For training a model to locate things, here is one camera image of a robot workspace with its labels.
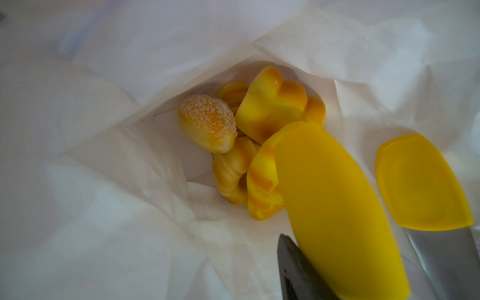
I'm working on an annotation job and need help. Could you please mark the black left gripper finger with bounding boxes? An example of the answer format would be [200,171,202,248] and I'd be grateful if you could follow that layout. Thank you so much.
[277,234,340,300]

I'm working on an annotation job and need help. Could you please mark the sesame round bun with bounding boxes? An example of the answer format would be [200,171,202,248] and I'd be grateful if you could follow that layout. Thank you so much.
[178,94,237,153]

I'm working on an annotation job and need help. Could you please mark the ring shaped bundt bread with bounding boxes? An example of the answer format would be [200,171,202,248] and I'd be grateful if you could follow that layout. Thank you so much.
[212,136,258,206]

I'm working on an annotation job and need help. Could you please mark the yellow striped oval bread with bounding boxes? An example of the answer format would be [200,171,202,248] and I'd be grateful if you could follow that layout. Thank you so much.
[246,121,306,221]

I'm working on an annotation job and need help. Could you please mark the colourful floral paper bag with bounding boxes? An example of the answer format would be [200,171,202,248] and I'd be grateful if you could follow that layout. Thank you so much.
[1,1,480,300]

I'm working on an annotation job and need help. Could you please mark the yellow square toast bread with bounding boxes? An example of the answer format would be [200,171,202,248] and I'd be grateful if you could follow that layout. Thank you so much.
[236,66,308,145]

